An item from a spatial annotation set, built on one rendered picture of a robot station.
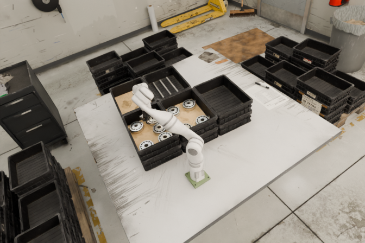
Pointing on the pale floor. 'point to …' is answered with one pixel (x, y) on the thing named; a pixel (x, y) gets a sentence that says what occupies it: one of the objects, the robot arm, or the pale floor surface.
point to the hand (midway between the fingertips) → (150, 120)
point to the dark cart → (29, 109)
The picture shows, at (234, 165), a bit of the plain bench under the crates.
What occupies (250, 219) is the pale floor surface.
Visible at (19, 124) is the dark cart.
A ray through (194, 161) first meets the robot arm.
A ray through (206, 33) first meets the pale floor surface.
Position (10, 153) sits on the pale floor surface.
